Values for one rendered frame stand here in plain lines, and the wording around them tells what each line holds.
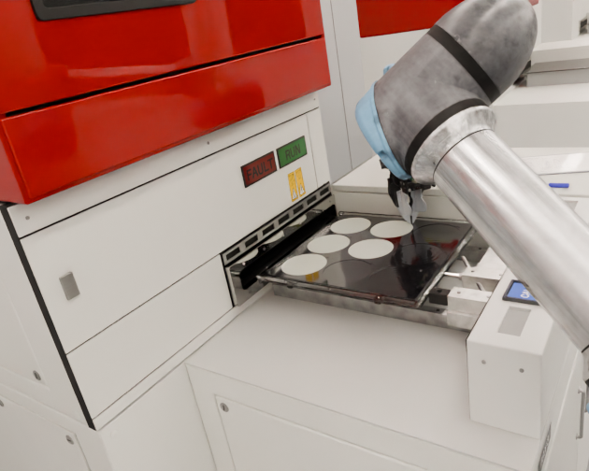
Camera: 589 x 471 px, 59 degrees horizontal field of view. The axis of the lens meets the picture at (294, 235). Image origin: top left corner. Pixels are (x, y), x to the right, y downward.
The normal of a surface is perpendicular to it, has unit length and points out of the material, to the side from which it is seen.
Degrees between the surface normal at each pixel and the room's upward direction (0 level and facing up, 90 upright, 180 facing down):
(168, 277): 90
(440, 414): 0
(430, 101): 43
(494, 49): 81
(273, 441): 90
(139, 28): 90
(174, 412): 90
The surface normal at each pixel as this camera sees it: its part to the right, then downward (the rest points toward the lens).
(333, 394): -0.16, -0.91
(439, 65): -0.41, 0.00
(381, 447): -0.55, 0.40
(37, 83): 0.82, 0.09
